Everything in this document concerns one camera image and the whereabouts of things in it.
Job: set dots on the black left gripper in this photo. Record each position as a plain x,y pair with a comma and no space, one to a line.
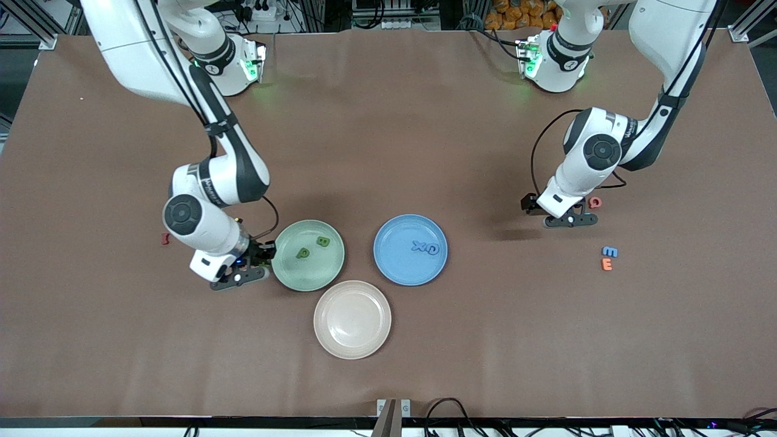
530,203

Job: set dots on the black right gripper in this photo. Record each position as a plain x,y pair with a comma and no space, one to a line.
258,252

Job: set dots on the green letter P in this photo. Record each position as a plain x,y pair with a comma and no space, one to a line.
302,253

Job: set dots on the green letter B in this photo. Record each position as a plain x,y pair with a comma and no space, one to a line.
323,241

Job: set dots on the blue letter G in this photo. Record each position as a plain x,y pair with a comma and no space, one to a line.
432,248

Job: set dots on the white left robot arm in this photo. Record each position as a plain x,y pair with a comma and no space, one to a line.
573,176

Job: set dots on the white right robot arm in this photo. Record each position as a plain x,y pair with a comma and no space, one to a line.
209,233

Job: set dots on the green plate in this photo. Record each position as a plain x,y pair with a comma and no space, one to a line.
308,273

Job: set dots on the salmon red letter Q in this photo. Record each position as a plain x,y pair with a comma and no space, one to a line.
596,201

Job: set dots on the blue letter E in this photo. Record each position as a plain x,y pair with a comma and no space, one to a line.
609,251

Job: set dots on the pink plate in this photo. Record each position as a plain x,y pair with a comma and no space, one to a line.
352,320

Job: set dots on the blue plate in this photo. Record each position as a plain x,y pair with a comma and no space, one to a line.
410,270

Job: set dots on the base connector box green light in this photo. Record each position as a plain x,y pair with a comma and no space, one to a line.
528,57
252,60

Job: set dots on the brown table cover sheet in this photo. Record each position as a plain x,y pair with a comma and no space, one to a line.
388,376

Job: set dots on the orange snack bag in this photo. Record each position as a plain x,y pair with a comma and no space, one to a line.
522,15

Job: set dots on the white power strip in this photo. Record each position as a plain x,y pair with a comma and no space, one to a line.
397,24

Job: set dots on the black table edge rail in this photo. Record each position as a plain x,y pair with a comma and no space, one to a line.
182,422

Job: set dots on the grey metal bracket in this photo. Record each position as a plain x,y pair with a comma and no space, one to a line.
393,414

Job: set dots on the aluminium frame profile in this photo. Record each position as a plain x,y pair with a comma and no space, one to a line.
48,41
739,33

